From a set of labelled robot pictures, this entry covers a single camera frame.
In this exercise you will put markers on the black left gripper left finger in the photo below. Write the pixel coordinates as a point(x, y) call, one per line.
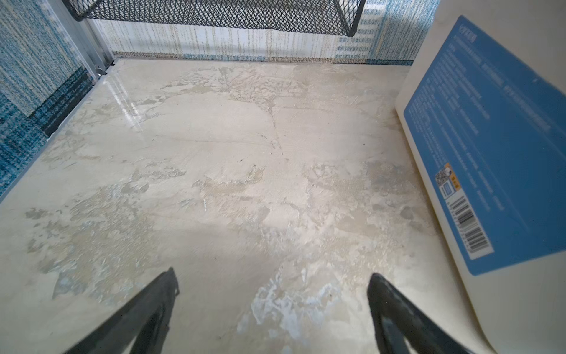
point(141, 325)

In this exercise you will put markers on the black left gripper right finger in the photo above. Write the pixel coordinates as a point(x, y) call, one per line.
point(400, 327)

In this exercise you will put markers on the white plastic storage bin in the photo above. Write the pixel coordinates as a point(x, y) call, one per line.
point(483, 109)

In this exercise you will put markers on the black mesh shelf rack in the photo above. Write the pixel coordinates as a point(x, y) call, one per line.
point(328, 17)

